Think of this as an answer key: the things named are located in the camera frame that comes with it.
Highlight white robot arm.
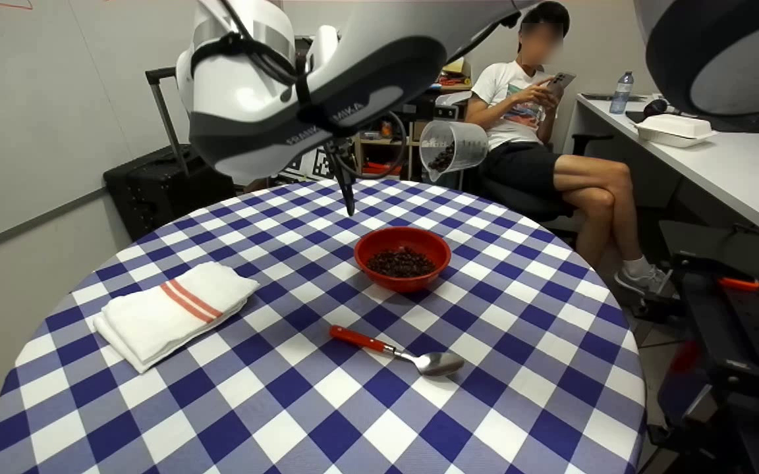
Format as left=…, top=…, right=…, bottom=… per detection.
left=177, top=0, right=759, bottom=181

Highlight white towel red stripes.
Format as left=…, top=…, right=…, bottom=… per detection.
left=92, top=261, right=258, bottom=370

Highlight seated person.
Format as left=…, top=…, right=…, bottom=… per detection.
left=463, top=2, right=674, bottom=298

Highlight orange bowl with beans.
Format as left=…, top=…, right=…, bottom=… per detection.
left=354, top=227, right=451, bottom=295

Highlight white takeout container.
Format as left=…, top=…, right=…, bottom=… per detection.
left=638, top=112, right=716, bottom=147

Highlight plastic water bottle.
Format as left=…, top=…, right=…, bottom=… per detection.
left=609, top=72, right=634, bottom=112

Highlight red handled metal spoon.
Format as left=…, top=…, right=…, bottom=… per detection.
left=329, top=326, right=463, bottom=377

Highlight white desk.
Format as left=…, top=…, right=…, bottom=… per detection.
left=578, top=94, right=759, bottom=228

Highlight blue white checkered tablecloth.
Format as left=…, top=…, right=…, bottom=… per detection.
left=0, top=178, right=646, bottom=474

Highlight black rolling suitcase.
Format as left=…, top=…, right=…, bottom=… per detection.
left=102, top=68, right=238, bottom=240

